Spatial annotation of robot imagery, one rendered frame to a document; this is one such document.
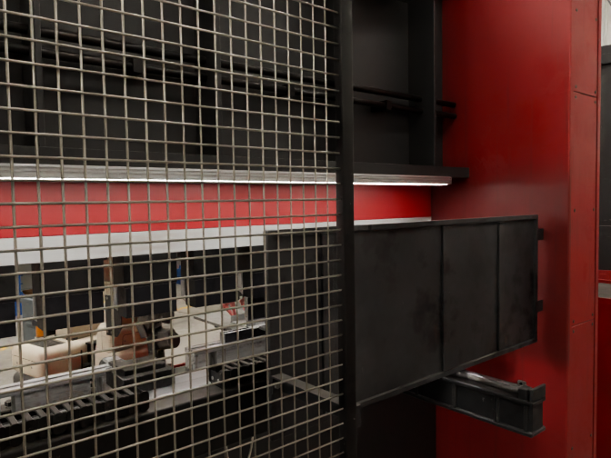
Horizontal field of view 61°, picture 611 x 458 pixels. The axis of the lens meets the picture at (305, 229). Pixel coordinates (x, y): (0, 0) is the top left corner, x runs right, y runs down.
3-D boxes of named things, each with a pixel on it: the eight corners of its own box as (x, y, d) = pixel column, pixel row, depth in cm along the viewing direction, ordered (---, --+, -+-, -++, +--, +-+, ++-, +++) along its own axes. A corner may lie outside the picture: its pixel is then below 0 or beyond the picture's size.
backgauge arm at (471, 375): (377, 374, 197) (376, 338, 196) (545, 430, 148) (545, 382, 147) (362, 380, 192) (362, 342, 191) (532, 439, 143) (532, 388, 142)
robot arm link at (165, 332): (153, 314, 194) (135, 323, 187) (175, 311, 188) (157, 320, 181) (163, 344, 195) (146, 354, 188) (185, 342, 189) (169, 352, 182)
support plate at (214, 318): (236, 311, 196) (236, 308, 196) (278, 323, 176) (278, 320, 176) (193, 318, 185) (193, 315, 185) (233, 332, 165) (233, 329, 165)
